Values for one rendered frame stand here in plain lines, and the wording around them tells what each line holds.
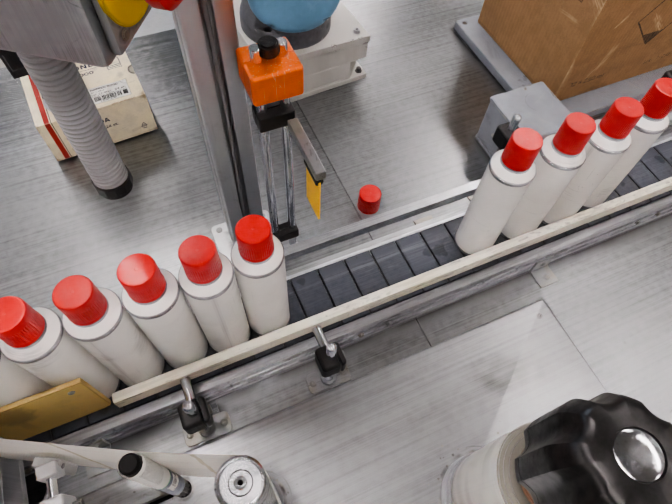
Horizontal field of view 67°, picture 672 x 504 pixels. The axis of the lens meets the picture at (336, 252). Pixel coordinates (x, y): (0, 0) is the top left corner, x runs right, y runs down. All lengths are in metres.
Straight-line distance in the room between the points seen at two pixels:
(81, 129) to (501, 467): 0.41
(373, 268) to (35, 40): 0.48
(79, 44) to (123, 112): 0.58
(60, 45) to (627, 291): 0.75
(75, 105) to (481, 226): 0.46
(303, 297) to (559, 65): 0.58
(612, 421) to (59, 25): 0.36
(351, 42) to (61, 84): 0.58
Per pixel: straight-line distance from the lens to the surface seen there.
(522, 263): 0.74
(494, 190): 0.60
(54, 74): 0.42
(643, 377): 0.80
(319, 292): 0.66
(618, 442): 0.34
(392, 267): 0.68
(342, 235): 0.60
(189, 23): 0.46
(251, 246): 0.46
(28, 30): 0.31
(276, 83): 0.43
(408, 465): 0.61
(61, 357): 0.53
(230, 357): 0.59
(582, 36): 0.92
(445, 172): 0.85
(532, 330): 0.69
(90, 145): 0.47
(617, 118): 0.65
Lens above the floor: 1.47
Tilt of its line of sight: 60 degrees down
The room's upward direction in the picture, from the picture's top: 5 degrees clockwise
